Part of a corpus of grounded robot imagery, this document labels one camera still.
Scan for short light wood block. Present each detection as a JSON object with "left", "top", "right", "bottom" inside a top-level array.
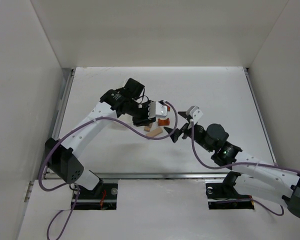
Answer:
[{"left": 143, "top": 123, "right": 153, "bottom": 132}]

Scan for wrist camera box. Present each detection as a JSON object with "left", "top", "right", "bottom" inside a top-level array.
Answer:
[
  {"left": 148, "top": 100, "right": 168, "bottom": 119},
  {"left": 185, "top": 105, "right": 203, "bottom": 122}
]

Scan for orange arch wood block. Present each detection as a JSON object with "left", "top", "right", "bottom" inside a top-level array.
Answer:
[{"left": 157, "top": 118, "right": 170, "bottom": 126}]

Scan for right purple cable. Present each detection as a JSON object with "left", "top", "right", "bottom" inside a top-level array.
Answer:
[{"left": 189, "top": 119, "right": 300, "bottom": 216}]

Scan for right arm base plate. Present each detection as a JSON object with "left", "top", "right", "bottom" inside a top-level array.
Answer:
[{"left": 205, "top": 182, "right": 255, "bottom": 210}]

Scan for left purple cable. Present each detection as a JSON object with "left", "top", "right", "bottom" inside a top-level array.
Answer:
[{"left": 38, "top": 99, "right": 179, "bottom": 240}]

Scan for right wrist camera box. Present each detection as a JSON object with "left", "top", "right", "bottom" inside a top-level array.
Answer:
[{"left": 185, "top": 105, "right": 203, "bottom": 122}]

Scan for front aluminium rail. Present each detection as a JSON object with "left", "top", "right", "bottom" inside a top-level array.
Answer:
[{"left": 41, "top": 171, "right": 231, "bottom": 180}]

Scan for purple cable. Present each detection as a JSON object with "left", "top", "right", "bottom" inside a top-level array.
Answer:
[
  {"left": 38, "top": 99, "right": 179, "bottom": 240},
  {"left": 189, "top": 119, "right": 300, "bottom": 216}
]

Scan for long light wood block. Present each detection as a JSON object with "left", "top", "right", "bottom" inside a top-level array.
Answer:
[{"left": 146, "top": 127, "right": 163, "bottom": 138}]

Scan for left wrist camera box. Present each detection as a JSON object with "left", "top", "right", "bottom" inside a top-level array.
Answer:
[{"left": 148, "top": 100, "right": 168, "bottom": 119}]

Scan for left aluminium rail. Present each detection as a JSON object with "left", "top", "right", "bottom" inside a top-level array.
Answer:
[{"left": 47, "top": 68, "right": 76, "bottom": 140}]

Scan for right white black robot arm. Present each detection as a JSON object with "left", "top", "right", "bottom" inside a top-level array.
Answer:
[{"left": 164, "top": 112, "right": 300, "bottom": 219}]

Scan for white plastic tray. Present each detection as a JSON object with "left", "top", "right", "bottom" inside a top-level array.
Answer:
[{"left": 110, "top": 114, "right": 133, "bottom": 131}]

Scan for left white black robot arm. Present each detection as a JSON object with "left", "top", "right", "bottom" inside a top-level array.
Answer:
[{"left": 39, "top": 78, "right": 156, "bottom": 194}]

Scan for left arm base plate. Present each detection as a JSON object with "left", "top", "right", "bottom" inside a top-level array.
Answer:
[{"left": 70, "top": 181, "right": 119, "bottom": 211}]

